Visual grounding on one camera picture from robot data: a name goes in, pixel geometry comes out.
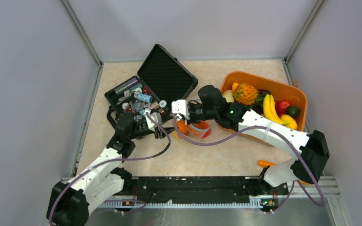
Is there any small orange pumpkin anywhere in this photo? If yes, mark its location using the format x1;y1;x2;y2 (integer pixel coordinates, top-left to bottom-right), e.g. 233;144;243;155
189;121;210;137

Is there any clear zip top bag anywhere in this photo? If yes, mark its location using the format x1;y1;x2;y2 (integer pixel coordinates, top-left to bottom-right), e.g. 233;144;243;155
171;120;212;140

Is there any orange tangerine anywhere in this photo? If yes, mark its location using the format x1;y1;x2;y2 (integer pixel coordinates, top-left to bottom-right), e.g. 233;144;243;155
176;121;189;135

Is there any red apple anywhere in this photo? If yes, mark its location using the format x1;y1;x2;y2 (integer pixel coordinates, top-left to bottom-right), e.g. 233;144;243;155
201;129;212;139

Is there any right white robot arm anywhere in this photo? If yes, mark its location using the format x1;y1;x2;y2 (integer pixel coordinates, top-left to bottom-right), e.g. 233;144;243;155
172;85;329;194

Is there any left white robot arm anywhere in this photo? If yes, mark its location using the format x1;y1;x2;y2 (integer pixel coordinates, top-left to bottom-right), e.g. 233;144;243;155
47;139;171;226

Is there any white blue poker chip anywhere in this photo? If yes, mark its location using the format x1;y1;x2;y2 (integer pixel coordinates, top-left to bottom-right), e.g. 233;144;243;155
159;100;167;108

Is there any white radish with leaves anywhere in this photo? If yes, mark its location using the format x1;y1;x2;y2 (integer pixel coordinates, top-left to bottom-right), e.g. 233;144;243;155
222;89;235;103

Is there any black poker chip case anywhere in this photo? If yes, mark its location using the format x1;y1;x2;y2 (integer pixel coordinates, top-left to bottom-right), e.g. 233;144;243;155
104;44;198;138

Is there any orange pineapple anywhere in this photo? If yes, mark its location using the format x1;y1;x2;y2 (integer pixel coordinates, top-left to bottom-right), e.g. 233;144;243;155
231;83;258;105

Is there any yellow banana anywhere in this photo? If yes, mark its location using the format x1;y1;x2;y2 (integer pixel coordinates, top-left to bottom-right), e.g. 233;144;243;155
263;94;290;125

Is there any orange carrot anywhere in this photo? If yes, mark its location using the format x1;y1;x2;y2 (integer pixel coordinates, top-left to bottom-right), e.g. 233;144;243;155
258;160;275;168

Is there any dark green avocado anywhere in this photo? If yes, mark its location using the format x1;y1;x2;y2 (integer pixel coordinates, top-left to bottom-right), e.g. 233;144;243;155
285;105;300;118

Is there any orange plastic basket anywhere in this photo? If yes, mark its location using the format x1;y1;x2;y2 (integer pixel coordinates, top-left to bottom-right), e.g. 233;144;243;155
220;71;308;131

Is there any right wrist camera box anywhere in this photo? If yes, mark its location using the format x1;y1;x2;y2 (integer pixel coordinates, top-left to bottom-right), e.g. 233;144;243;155
171;99;189;120

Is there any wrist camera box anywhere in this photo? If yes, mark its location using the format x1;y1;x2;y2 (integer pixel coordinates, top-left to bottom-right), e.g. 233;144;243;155
144;109;163;131
171;99;189;120

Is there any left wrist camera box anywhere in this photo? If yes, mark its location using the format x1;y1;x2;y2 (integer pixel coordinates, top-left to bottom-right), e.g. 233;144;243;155
144;109;163;131

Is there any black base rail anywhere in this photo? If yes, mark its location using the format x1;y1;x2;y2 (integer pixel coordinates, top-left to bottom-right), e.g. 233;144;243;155
102;169;289;212

